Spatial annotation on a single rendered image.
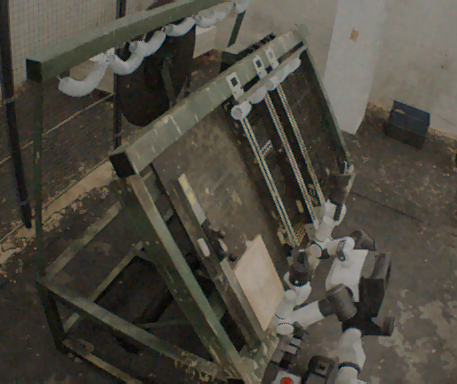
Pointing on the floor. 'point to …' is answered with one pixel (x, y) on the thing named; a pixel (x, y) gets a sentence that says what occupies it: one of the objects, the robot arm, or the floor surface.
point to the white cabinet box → (354, 58)
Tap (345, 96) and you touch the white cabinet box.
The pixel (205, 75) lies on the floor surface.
